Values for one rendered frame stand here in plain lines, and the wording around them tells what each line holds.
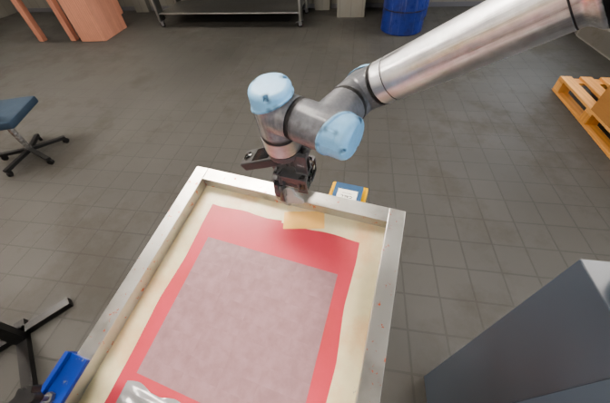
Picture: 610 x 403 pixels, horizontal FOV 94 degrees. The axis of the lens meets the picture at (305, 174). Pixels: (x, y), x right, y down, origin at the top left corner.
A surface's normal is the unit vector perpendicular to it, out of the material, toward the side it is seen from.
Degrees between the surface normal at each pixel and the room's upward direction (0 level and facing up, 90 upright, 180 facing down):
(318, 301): 10
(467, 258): 0
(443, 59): 87
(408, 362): 0
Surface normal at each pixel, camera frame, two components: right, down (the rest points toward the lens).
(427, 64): -0.59, 0.55
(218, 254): -0.11, -0.57
